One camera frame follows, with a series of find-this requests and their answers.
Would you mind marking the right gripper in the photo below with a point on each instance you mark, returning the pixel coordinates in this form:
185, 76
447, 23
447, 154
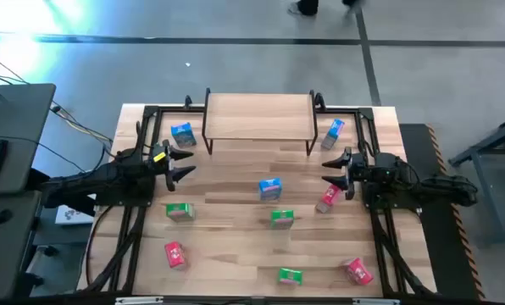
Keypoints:
354, 171

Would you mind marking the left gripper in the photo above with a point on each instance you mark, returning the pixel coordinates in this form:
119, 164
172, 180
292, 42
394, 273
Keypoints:
161, 166

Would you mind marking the red Froot Loops cereal box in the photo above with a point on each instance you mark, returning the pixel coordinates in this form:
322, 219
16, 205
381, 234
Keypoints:
175, 254
359, 271
331, 195

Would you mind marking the blue Rice Krispies cereal box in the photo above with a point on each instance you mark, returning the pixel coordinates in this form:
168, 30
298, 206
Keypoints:
335, 129
183, 134
270, 186

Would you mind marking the green Apple Jacks cereal box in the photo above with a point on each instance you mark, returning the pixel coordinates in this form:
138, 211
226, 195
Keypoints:
179, 210
290, 275
282, 217

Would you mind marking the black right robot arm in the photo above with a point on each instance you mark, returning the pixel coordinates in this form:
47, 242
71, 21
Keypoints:
405, 182

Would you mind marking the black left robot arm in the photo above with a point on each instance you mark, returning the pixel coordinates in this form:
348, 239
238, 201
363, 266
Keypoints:
108, 175

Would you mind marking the black clamp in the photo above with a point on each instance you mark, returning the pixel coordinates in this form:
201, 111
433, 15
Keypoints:
319, 100
187, 101

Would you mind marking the white printed box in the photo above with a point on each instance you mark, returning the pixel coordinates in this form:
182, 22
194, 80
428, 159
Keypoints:
72, 215

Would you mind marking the black hazard-striped floor mat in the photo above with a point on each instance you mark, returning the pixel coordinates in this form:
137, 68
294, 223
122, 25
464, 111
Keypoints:
439, 254

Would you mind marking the grey metal side table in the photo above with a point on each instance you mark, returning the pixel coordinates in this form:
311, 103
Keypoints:
483, 146

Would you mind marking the grey workstation desk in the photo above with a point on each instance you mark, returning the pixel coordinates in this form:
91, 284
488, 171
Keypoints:
19, 118

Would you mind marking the person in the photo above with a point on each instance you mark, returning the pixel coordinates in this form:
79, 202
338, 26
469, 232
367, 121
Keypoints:
307, 6

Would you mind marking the black computer mouse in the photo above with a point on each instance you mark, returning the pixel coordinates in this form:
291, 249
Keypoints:
2, 216

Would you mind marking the black aluminium table frame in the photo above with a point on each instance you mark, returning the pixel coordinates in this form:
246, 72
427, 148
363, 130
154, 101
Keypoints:
151, 112

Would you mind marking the wooden shelf with black frame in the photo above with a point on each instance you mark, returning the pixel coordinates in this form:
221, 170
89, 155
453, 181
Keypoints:
259, 116

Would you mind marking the silver aluminium bracket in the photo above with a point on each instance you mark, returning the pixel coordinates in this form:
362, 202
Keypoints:
138, 301
375, 301

